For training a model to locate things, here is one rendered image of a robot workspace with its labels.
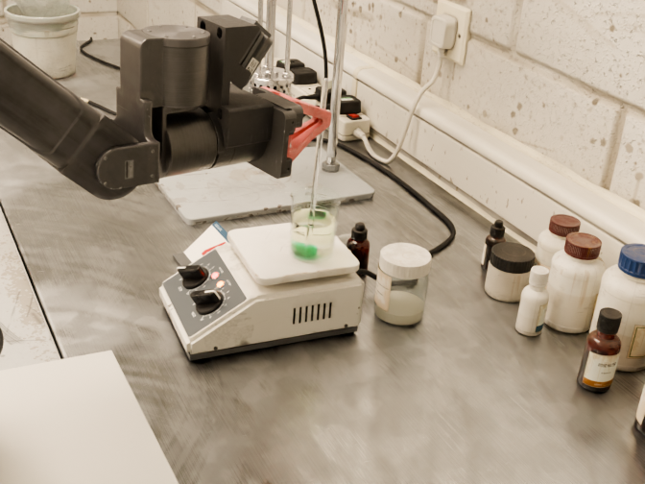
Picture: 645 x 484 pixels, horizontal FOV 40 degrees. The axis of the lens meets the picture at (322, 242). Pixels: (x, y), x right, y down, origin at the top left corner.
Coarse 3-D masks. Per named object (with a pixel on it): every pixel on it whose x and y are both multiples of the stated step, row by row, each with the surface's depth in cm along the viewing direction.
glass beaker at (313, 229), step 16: (304, 192) 97; (320, 192) 97; (336, 192) 96; (304, 208) 93; (320, 208) 93; (336, 208) 94; (304, 224) 94; (320, 224) 94; (336, 224) 95; (304, 240) 95; (320, 240) 95; (304, 256) 95; (320, 256) 95
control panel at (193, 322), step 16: (208, 256) 101; (208, 272) 99; (224, 272) 98; (176, 288) 99; (208, 288) 97; (224, 288) 96; (240, 288) 94; (176, 304) 97; (192, 304) 96; (224, 304) 94; (192, 320) 94; (208, 320) 93
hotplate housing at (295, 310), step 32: (224, 256) 100; (160, 288) 101; (256, 288) 94; (288, 288) 94; (320, 288) 95; (352, 288) 97; (224, 320) 92; (256, 320) 93; (288, 320) 95; (320, 320) 97; (352, 320) 99; (192, 352) 92; (224, 352) 94
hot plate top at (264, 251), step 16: (288, 224) 104; (240, 240) 99; (256, 240) 100; (272, 240) 100; (288, 240) 100; (336, 240) 101; (240, 256) 97; (256, 256) 96; (272, 256) 97; (288, 256) 97; (336, 256) 98; (352, 256) 98; (256, 272) 93; (272, 272) 94; (288, 272) 94; (304, 272) 94; (320, 272) 94; (336, 272) 95; (352, 272) 96
